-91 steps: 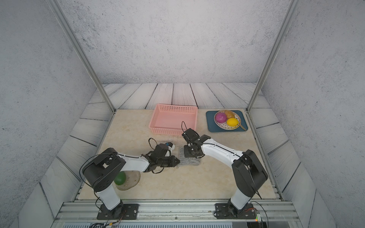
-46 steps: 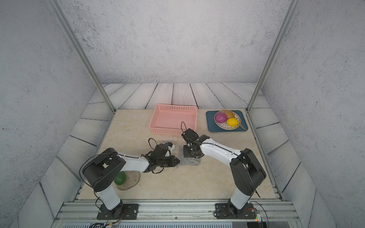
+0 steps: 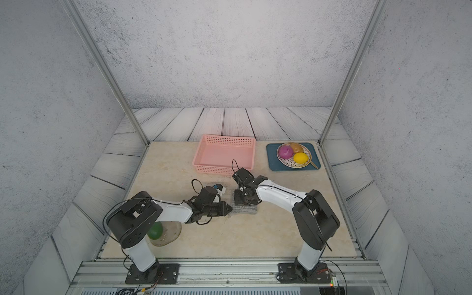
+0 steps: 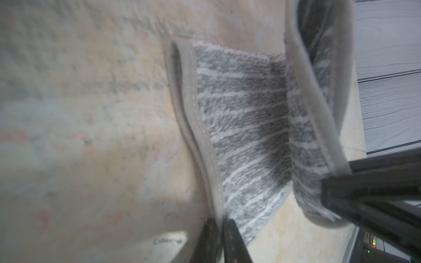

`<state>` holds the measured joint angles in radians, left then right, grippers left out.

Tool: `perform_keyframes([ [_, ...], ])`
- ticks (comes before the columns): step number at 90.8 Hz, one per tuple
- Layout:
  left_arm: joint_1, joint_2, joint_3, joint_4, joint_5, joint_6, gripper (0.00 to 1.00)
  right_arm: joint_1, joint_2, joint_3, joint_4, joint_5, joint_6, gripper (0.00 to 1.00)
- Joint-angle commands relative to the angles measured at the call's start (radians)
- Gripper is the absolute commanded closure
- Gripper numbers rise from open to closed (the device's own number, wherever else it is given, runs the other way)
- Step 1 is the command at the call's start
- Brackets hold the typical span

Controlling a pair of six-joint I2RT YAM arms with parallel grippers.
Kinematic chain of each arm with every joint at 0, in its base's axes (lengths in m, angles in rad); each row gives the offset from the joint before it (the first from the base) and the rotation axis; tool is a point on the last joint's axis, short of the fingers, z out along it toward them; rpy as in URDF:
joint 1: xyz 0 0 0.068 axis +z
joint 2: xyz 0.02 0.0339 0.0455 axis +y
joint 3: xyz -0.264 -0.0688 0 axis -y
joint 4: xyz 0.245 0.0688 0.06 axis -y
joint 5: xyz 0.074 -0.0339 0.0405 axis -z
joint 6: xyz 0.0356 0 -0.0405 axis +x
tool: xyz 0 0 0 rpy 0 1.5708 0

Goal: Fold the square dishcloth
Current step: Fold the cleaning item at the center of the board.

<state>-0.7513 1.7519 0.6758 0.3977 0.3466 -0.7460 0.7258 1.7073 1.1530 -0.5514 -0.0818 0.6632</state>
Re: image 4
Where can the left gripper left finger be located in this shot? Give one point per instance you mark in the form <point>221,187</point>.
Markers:
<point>207,245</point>

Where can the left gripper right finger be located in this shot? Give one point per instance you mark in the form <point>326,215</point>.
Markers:
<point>235,250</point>

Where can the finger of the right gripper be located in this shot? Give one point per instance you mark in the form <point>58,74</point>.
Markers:
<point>398,223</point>
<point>392,176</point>

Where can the grey striped dishcloth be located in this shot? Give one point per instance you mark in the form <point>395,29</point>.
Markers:
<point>262,126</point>

